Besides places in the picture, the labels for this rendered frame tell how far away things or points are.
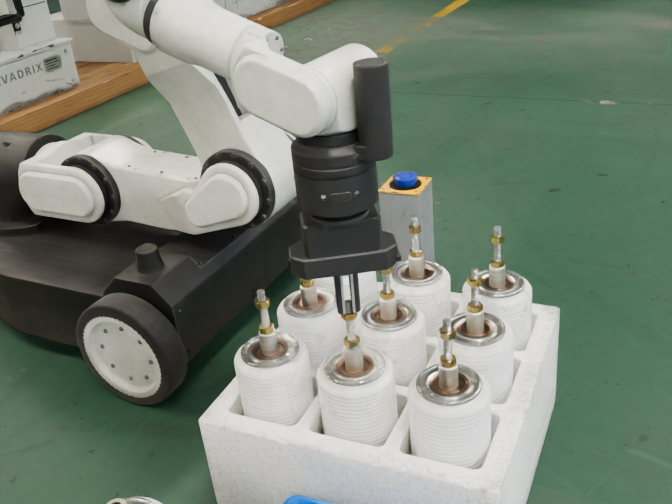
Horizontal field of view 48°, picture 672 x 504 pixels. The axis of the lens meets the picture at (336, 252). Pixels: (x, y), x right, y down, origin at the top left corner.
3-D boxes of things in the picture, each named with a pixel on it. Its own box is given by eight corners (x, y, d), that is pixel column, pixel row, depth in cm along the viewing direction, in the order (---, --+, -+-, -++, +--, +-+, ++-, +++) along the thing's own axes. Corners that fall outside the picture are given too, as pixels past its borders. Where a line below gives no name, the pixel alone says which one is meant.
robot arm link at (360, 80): (276, 175, 78) (261, 67, 73) (330, 141, 86) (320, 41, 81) (370, 190, 73) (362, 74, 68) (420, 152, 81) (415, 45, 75)
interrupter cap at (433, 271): (382, 283, 109) (382, 279, 109) (403, 259, 115) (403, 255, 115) (431, 292, 106) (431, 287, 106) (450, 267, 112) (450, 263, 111)
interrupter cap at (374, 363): (358, 396, 87) (357, 391, 87) (311, 373, 92) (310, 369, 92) (398, 364, 92) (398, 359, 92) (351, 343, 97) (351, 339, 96)
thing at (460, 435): (450, 542, 90) (446, 424, 81) (398, 495, 97) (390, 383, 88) (507, 502, 94) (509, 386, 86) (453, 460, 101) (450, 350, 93)
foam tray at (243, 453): (219, 519, 105) (196, 419, 97) (333, 359, 136) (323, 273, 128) (497, 604, 90) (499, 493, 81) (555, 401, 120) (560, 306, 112)
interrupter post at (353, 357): (355, 377, 90) (353, 354, 89) (341, 370, 92) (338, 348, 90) (368, 367, 92) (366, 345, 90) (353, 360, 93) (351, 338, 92)
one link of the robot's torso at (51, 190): (26, 220, 151) (7, 159, 145) (95, 182, 166) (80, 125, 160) (104, 233, 142) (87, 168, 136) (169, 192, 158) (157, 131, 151)
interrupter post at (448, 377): (448, 396, 86) (447, 372, 84) (434, 386, 88) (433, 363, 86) (463, 387, 87) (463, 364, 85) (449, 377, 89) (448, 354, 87)
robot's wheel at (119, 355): (90, 393, 134) (61, 297, 125) (109, 376, 138) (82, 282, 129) (181, 418, 126) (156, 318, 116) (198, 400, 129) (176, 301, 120)
